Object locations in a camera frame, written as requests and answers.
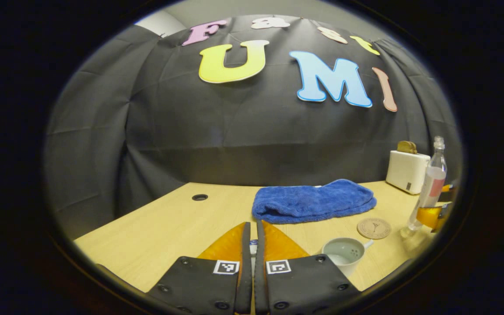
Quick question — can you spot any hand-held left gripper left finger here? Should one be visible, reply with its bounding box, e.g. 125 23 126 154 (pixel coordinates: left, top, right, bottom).
146 222 252 315

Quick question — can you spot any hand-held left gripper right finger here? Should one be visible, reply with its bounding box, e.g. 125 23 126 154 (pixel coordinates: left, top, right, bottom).
254 220 361 315

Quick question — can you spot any clear plastic water bottle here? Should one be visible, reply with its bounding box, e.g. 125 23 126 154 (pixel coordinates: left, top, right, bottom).
401 136 448 238

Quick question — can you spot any white teacup lid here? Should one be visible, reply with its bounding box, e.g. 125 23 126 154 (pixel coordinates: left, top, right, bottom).
248 239 259 276

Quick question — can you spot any round cork coaster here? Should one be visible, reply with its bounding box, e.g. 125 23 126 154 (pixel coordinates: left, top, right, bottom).
357 218 392 240

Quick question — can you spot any white ceramic teacup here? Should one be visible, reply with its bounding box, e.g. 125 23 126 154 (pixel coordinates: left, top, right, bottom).
322 237 374 278

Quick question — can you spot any white toaster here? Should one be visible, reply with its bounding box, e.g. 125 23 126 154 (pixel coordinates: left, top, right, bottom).
385 150 431 195

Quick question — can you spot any blue towel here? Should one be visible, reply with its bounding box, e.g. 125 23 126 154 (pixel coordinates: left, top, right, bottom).
252 179 377 224

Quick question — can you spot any black backdrop cloth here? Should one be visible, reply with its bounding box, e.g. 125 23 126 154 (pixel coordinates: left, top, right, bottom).
44 15 462 239

